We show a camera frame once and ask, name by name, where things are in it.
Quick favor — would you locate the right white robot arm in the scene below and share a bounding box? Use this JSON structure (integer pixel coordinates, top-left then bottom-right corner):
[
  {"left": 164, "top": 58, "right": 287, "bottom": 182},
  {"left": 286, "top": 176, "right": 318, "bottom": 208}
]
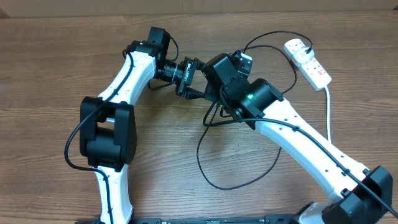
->
[{"left": 200, "top": 52, "right": 397, "bottom": 223}]

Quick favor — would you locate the white charger plug adapter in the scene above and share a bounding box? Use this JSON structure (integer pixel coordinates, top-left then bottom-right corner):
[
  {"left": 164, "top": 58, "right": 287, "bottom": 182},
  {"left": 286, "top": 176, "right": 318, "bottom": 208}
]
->
[{"left": 293, "top": 47, "right": 315, "bottom": 65}]

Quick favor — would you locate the white power strip cord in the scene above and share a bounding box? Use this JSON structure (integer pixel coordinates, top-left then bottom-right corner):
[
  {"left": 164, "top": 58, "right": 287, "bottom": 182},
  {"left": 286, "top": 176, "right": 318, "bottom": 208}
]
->
[{"left": 324, "top": 86, "right": 332, "bottom": 143}]

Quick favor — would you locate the white power strip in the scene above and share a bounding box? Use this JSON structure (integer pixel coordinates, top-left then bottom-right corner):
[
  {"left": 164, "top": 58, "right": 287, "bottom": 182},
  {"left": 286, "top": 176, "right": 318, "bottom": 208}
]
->
[{"left": 284, "top": 39, "right": 331, "bottom": 91}]

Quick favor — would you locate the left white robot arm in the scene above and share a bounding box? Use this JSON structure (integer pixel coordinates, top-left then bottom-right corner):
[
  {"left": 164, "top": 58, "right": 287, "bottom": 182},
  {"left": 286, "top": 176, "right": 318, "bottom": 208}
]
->
[{"left": 77, "top": 41, "right": 202, "bottom": 223}]

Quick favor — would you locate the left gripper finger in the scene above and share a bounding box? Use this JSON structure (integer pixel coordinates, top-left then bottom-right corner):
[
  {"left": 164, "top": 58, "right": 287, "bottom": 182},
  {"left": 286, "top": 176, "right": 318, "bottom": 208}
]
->
[
  {"left": 185, "top": 87, "right": 205, "bottom": 100},
  {"left": 193, "top": 58, "right": 205, "bottom": 69}
]

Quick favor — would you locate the black charger cable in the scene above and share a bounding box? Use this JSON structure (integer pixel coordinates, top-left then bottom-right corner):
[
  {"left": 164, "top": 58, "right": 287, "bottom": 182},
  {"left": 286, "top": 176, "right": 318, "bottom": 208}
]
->
[{"left": 196, "top": 30, "right": 313, "bottom": 191}]

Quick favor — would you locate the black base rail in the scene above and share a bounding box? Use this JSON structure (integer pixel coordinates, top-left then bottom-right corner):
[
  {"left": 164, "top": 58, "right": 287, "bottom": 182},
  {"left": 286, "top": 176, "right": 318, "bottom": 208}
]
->
[{"left": 74, "top": 213, "right": 299, "bottom": 224}]

